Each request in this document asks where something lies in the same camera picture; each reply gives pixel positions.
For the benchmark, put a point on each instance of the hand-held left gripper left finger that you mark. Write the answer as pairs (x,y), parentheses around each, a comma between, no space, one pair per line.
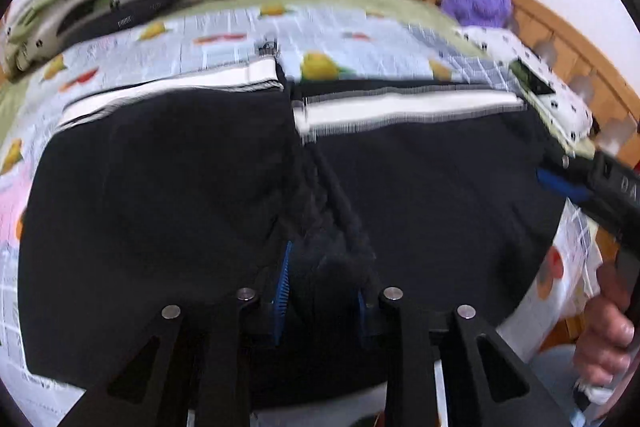
(282,289)

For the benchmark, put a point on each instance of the wooden bed frame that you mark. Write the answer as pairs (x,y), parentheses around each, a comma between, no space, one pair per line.
(550,27)

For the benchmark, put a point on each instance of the person's right hand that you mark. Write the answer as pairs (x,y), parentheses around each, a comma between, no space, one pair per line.
(602,337)

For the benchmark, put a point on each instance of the black pants with white waistband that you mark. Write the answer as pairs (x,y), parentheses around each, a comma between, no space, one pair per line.
(150,207)

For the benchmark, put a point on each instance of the fruit printed sheet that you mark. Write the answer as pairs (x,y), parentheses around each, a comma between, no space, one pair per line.
(225,27)

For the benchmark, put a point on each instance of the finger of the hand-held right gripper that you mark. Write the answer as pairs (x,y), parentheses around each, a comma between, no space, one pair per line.
(562,184)

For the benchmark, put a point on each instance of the white pillow with black flowers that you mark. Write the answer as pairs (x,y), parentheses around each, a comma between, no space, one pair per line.
(560,97)

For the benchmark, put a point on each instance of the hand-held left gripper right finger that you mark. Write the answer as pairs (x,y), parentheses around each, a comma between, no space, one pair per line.
(361,313)

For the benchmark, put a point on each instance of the person's blue jeans leg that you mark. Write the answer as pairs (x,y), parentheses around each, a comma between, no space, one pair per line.
(560,382)

